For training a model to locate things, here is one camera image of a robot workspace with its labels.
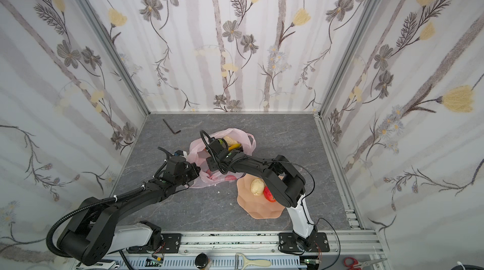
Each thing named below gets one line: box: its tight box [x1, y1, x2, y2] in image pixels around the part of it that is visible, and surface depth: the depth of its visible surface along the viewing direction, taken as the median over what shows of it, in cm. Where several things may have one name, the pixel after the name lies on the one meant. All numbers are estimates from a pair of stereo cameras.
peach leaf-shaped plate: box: [236, 173, 287, 219], surface depth 85 cm
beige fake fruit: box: [250, 177, 266, 197], surface depth 86 cm
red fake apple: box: [263, 186, 277, 203], surface depth 83 cm
